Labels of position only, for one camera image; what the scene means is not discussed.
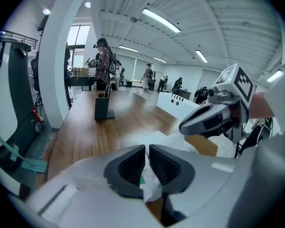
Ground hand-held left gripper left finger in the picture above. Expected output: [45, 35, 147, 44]
[26, 144, 162, 228]

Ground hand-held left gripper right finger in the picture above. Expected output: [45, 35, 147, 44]
[149, 144, 243, 226]

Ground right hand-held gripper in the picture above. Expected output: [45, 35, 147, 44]
[179, 63, 255, 144]

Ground person's right forearm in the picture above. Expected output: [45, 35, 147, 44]
[248, 91, 276, 119]

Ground brown cardboard piece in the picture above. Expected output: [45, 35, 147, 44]
[184, 134, 219, 157]

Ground white box with black knobs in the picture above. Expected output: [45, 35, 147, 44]
[155, 92, 201, 121]

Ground person's white shirt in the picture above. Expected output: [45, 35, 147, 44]
[232, 63, 285, 228]

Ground grey pen holder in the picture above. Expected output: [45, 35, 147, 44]
[94, 84, 115, 121]

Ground red fire extinguisher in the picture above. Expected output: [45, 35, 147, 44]
[31, 106, 45, 133]

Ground black table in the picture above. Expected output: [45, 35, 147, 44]
[65, 76, 95, 92]

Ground cardboard boxes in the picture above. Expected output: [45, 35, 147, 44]
[72, 66, 96, 77]

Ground window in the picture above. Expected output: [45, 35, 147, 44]
[66, 24, 91, 67]

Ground metal railing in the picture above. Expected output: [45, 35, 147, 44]
[0, 30, 38, 50]

